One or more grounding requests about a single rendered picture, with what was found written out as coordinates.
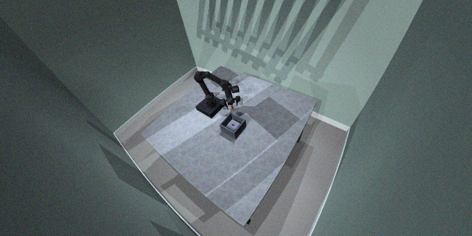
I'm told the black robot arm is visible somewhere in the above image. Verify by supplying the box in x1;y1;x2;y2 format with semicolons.
194;71;240;110

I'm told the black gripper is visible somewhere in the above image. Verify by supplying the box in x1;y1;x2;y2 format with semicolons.
220;93;241;108

